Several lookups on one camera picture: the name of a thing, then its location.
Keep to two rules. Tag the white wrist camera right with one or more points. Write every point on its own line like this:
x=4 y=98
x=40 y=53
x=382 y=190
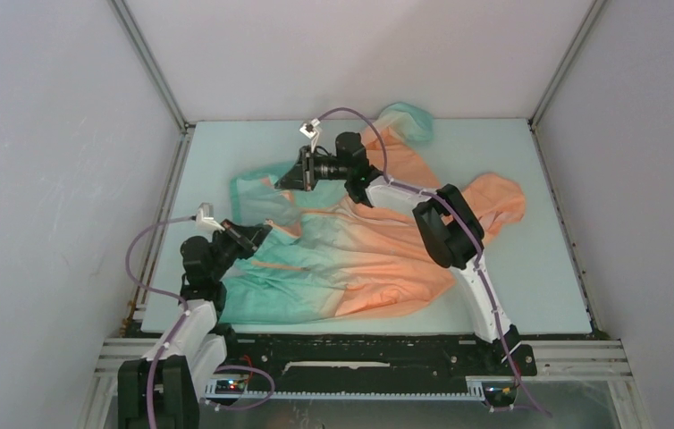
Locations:
x=311 y=129

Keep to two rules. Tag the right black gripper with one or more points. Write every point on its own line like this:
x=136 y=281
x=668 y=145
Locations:
x=302 y=176

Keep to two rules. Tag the light foam table mat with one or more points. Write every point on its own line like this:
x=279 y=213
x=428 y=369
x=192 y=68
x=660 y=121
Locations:
x=529 y=262

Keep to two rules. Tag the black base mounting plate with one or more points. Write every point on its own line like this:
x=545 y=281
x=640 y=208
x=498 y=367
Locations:
x=362 y=365

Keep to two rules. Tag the teal and orange gradient jacket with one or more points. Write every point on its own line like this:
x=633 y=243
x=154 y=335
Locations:
x=328 y=257

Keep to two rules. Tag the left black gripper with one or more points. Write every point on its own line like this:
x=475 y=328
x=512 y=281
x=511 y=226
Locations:
x=248 y=239

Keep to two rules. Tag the aluminium frame rail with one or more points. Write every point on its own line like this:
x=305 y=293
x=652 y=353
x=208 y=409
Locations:
x=581 y=380

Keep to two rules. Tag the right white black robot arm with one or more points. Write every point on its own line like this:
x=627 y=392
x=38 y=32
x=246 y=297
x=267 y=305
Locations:
x=451 y=234

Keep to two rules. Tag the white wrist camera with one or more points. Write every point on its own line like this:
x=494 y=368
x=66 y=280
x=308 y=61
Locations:
x=205 y=219
x=311 y=129

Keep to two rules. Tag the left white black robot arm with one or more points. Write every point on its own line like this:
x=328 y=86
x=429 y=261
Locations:
x=195 y=308

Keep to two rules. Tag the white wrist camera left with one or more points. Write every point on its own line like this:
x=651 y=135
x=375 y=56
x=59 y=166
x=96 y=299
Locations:
x=205 y=219

